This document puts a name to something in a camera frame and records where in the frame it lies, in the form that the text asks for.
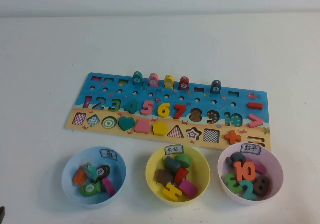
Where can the red minus sign piece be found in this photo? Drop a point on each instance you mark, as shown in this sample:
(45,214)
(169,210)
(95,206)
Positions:
(255,105)

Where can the yellow number six piece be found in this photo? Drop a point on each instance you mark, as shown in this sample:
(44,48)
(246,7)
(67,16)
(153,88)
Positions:
(163,112)

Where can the pink number five piece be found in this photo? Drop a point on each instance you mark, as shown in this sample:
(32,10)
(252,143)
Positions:
(147,108)

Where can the red number seven piece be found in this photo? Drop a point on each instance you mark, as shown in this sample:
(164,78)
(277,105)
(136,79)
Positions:
(180,110)

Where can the yellow pentagon piece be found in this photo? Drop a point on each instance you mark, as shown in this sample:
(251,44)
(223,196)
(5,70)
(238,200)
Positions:
(160,128)

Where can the teal number four piece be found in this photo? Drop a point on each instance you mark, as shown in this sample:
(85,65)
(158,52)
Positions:
(132,106)

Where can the pink trapezoid piece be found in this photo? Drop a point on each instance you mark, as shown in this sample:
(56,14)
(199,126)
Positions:
(142,127)

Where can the teal heart piece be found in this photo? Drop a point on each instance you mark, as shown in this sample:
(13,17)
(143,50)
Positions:
(126,123)

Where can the paper label on yellow bowl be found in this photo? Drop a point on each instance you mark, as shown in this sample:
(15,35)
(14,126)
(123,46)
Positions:
(173,149)

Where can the green round disc piece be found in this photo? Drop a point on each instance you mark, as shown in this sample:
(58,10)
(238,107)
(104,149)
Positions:
(183,160)

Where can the dark teal block piece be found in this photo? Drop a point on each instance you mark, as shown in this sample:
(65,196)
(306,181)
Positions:
(171,164)

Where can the paper label on blue bowl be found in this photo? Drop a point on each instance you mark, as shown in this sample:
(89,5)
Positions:
(109,154)

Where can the brown shape piece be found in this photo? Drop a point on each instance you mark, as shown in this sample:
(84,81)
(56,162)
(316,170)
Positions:
(163,176)

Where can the red shape piece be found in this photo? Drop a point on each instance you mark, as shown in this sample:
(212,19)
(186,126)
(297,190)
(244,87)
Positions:
(181,175)

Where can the orange plus sign piece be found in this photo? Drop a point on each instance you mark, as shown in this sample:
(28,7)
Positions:
(232,137)

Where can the yellow plastic bowl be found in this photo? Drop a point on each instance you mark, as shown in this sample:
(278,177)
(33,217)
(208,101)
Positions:
(200,174)

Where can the brown fish piece eight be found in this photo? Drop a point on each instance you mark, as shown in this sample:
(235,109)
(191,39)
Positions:
(102,171)

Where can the magenta shape piece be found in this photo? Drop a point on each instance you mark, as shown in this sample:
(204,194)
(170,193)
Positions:
(188,188)

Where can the yellow equals sign piece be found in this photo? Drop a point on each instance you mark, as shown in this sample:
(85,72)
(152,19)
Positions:
(171,192)

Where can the grey number nine piece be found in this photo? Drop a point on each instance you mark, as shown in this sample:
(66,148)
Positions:
(236,156)

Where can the light teal fish piece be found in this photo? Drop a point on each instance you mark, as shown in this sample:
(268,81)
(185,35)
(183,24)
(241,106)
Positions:
(89,170)

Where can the magenta fish piece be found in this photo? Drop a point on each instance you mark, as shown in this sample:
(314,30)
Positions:
(109,187)

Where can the colourful wooden puzzle board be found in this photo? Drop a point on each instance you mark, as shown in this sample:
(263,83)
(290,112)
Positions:
(260,98)

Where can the paper label on pink bowl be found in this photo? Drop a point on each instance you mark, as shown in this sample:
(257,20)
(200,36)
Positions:
(250,148)

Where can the pink greater-than sign piece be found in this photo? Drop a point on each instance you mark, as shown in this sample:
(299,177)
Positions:
(260,121)

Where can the orange number ten piece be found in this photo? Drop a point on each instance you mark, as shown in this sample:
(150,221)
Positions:
(238,171)

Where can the green number three piece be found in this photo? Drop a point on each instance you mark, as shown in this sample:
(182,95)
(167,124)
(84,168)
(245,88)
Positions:
(231,182)

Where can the green fish piece three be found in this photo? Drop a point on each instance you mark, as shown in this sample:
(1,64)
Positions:
(90,188)

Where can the orange fish piece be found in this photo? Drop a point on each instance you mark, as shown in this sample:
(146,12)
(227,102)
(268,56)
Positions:
(78,177)

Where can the pink number one piece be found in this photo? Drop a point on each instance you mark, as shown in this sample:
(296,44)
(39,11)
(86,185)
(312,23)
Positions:
(260,168)

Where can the light blue plastic bowl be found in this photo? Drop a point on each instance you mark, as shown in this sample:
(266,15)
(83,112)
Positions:
(72,191)

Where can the teal number two piece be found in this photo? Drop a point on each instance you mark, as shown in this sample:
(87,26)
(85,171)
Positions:
(248,192)

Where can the pink plastic bowl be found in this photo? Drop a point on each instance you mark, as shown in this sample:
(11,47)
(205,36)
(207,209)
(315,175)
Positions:
(275,164)

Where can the brown number eight piece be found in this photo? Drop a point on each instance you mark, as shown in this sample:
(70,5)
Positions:
(266,184)

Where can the yellow fish peg six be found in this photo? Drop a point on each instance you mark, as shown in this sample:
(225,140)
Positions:
(168,82)

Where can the pink fish peg five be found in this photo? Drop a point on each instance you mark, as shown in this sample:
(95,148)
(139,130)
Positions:
(153,80)

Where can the red fish peg seven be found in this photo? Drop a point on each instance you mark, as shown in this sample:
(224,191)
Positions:
(184,84)

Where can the teal fish peg four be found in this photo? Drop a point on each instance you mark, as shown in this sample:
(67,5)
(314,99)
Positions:
(137,79)

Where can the dark grey fish peg nine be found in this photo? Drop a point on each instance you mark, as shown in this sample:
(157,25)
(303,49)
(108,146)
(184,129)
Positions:
(216,87)

